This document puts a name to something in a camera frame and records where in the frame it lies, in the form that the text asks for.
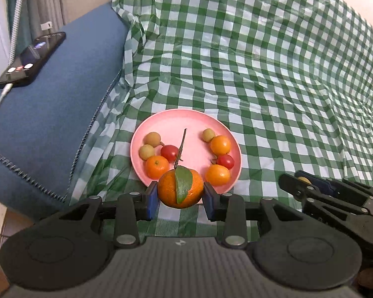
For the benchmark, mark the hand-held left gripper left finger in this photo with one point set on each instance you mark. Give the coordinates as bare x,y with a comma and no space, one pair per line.
151,201

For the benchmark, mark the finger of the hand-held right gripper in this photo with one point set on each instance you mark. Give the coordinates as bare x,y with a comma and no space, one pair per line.
298,186
345,189

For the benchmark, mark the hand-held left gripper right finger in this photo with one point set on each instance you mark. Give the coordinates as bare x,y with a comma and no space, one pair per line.
209,201

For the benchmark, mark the yellow longan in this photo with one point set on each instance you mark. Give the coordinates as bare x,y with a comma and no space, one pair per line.
152,138
147,151
304,180
208,134

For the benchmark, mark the mandarin with leaf and twig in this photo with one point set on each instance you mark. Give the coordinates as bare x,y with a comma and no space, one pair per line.
192,189

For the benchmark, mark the small orange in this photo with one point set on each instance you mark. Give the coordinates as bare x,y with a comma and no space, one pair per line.
217,174
157,167
220,145

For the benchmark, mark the pink plate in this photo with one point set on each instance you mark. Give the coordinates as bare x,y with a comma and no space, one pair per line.
189,121

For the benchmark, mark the red cherry tomato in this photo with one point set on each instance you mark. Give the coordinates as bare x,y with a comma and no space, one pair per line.
225,160
169,153

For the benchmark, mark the green checked tablecloth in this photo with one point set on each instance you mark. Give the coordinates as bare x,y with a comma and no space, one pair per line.
267,68

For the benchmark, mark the blue cushion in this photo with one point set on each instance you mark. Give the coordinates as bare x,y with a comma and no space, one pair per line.
49,115

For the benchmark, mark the black smartphone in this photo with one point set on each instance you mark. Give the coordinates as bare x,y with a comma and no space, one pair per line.
34,56

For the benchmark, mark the white plug adapter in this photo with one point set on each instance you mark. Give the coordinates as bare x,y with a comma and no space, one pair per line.
46,25

